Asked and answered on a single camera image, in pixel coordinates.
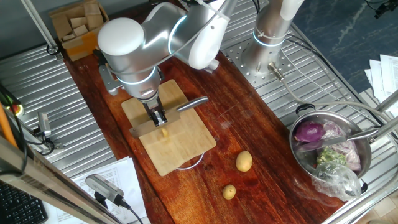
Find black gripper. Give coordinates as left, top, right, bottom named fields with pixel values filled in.
left=142, top=96, right=169, bottom=128

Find steel kitchen cleaver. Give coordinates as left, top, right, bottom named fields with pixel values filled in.
left=129, top=96, right=210, bottom=139

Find wooden cutting board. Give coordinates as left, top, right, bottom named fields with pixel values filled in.
left=121, top=79, right=218, bottom=177

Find printed white paper stack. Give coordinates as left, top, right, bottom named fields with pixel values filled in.
left=363, top=54, right=398, bottom=118
left=43, top=156, right=147, bottom=224

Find roll of clear plastic bags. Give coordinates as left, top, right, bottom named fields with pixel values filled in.
left=205, top=58, right=220, bottom=75

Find large whole potato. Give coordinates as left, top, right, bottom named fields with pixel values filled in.
left=235, top=150, right=254, bottom=173

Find small whole potato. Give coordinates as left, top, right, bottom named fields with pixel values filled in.
left=222, top=184, right=237, bottom=200

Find cardboard box with yellow tape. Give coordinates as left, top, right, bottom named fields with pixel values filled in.
left=49, top=0, right=109, bottom=62

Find red emergency stop button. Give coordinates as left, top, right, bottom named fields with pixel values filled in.
left=6, top=104, right=25, bottom=118

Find purple cabbage head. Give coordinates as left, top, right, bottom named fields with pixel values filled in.
left=294, top=120, right=326, bottom=144

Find orange rod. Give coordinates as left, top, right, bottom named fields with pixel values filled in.
left=0, top=104, right=18, bottom=149

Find black computer keyboard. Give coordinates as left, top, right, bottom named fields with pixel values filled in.
left=0, top=182, right=49, bottom=224

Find green leafy vegetable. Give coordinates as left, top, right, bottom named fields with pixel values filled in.
left=316, top=146, right=348, bottom=166

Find crumpled clear plastic bag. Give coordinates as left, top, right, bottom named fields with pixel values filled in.
left=312, top=161, right=363, bottom=202

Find bagged purple cabbage pieces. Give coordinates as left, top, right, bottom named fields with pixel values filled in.
left=322, top=120, right=362, bottom=172

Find slim steel kitchen knife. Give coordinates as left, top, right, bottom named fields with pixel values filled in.
left=294, top=128, right=379, bottom=153

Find steel wire ring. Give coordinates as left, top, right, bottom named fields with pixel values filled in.
left=175, top=152, right=205, bottom=171

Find wrist camera on grey bracket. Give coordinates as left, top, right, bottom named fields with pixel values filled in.
left=98, top=62, right=124, bottom=96

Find silver depth camera on mount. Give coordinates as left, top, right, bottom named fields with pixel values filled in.
left=33, top=111, right=65, bottom=156
left=85, top=173, right=131, bottom=210

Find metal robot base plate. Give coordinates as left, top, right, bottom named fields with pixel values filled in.
left=222, top=37, right=299, bottom=90

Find wide aluminium frame beam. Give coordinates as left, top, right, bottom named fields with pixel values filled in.
left=0, top=133, right=123, bottom=224

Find grey hose with brass connector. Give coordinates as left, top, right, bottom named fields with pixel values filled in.
left=267, top=61, right=398, bottom=125

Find thin aluminium frame pole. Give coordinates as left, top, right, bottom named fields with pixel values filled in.
left=20, top=0, right=63, bottom=60

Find black base cable bundle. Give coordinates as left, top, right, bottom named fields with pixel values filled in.
left=284, top=35, right=398, bottom=138

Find steel pot with black handles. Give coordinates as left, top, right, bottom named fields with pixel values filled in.
left=288, top=103, right=373, bottom=194

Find aluminium table edge rail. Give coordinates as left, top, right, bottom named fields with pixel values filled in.
left=322, top=177, right=398, bottom=224

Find aluminium frame bar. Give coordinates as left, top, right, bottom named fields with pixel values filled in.
left=374, top=89, right=398, bottom=113
left=369, top=115, right=398, bottom=141

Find black device with cables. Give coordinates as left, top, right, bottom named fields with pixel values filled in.
left=365, top=0, right=398, bottom=20

